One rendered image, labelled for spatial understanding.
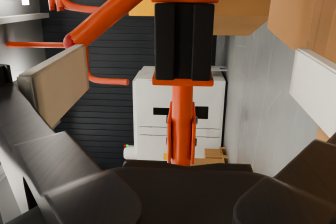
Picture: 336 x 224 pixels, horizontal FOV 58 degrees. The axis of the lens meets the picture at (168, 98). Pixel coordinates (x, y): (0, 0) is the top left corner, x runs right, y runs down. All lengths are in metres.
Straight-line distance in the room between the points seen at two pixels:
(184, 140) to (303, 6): 0.21
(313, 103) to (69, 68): 0.13
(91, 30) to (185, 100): 0.12
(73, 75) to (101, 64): 11.27
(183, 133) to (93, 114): 11.82
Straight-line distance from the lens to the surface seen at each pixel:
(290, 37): 0.43
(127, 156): 8.91
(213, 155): 7.52
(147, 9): 7.60
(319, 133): 1.34
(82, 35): 0.33
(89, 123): 12.32
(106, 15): 0.32
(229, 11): 1.71
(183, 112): 0.31
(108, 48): 11.23
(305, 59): 0.18
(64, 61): 0.17
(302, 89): 0.19
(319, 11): 0.36
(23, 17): 10.26
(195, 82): 0.29
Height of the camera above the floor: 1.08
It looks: 3 degrees up
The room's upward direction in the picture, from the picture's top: 88 degrees counter-clockwise
